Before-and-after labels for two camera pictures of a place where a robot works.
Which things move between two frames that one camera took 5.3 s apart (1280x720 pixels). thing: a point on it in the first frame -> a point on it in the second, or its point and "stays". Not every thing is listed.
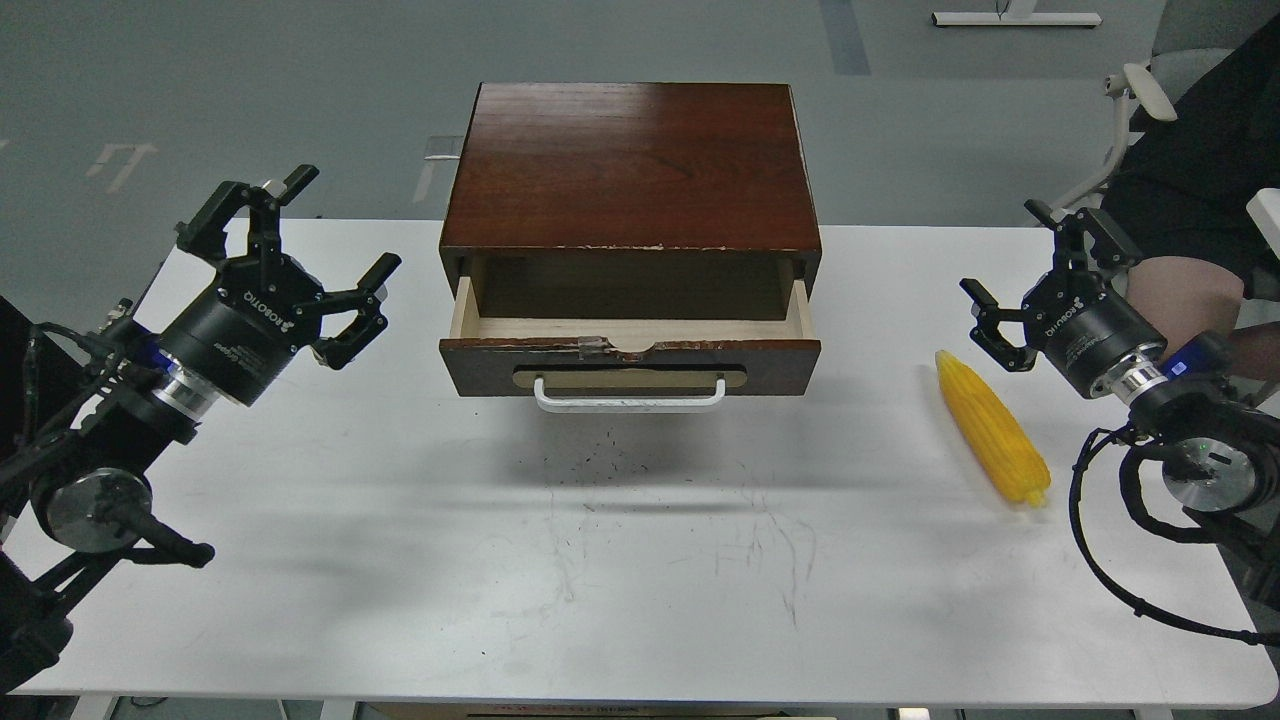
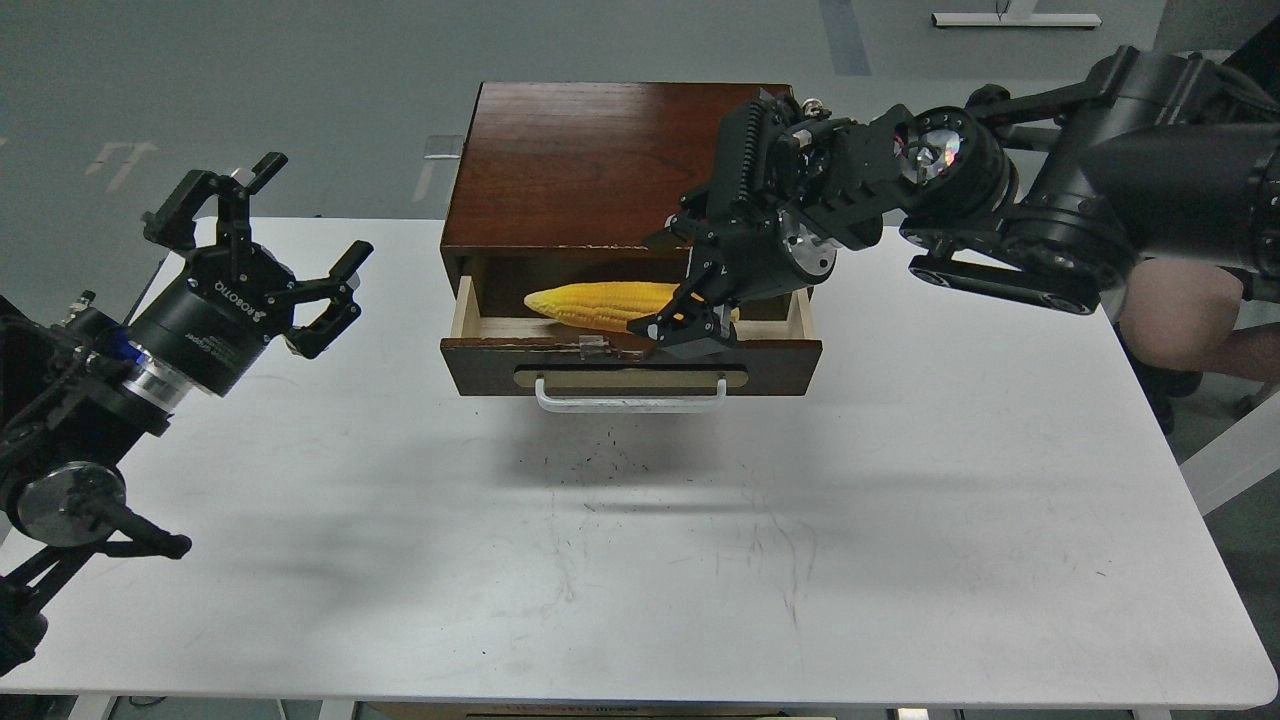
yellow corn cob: x=998 y=434 -> x=608 y=305
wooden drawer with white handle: x=631 y=364 stays
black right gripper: x=1069 y=317 -> x=767 y=166
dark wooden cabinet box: x=631 y=200 stays
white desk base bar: x=1006 y=19 stays
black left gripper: x=239 y=332 -> x=227 y=300
